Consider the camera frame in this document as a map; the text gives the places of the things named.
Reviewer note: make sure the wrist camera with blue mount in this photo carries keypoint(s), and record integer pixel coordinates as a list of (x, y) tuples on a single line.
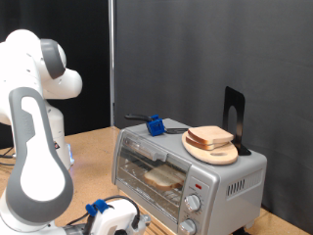
[(144, 221)]

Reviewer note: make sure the metal spatula with blue block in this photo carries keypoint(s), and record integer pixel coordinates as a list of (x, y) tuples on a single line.
[(155, 125)]

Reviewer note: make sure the silver toaster oven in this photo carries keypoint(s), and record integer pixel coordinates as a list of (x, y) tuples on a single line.
[(169, 143)]

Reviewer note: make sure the black fabric backdrop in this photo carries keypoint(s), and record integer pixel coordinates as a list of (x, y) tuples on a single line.
[(88, 49)]

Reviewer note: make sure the oval wooden cutting board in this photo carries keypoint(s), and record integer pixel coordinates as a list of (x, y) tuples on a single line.
[(213, 157)]

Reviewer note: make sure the white bread slice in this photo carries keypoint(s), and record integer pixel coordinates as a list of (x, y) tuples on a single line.
[(212, 134), (163, 178), (202, 146)]

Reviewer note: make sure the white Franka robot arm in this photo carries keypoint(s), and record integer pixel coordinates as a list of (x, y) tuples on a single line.
[(39, 169)]

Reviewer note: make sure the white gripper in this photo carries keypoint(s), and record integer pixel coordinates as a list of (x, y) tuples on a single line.
[(114, 218)]

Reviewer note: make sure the vertical metal pole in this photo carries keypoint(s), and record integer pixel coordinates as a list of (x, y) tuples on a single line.
[(111, 65)]

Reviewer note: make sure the silver oven knob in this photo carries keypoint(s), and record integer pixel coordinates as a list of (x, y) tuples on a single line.
[(188, 227), (193, 202)]

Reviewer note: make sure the black metal bookend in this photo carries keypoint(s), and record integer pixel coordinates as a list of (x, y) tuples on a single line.
[(239, 107)]

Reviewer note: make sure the red oven indicator light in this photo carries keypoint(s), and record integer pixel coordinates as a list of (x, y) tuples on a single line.
[(198, 186)]

